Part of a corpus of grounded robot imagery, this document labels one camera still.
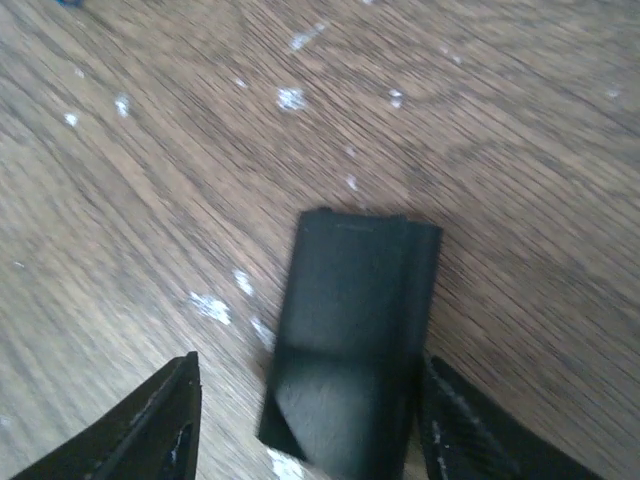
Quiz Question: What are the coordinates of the blue battery near centre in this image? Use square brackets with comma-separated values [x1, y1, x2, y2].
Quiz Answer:
[57, 0, 84, 8]

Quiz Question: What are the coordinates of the black battery cover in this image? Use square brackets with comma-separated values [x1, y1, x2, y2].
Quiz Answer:
[258, 208, 442, 479]

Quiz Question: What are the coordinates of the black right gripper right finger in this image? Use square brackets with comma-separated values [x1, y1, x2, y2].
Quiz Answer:
[417, 356, 602, 480]

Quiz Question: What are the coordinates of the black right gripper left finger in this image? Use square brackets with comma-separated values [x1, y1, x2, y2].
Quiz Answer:
[13, 351, 202, 480]

